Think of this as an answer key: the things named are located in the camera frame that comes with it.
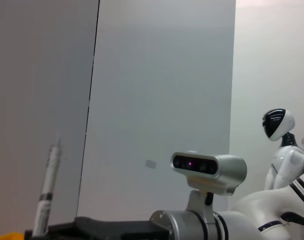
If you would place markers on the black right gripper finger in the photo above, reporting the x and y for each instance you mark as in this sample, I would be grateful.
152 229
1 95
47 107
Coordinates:
28 235

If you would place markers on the white wall sticker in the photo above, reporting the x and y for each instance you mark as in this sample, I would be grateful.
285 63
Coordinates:
151 164

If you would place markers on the robot head black visor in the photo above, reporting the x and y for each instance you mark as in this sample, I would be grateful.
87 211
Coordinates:
274 122

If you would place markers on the yellow plastic bin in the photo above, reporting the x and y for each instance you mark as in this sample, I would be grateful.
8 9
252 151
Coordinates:
7 236

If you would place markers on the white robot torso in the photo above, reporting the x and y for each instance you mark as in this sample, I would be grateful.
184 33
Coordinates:
287 165

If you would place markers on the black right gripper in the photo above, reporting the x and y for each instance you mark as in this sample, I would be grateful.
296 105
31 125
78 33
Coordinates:
117 228

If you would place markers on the silver ballpoint pen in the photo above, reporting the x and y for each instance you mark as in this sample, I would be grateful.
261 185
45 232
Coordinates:
48 185

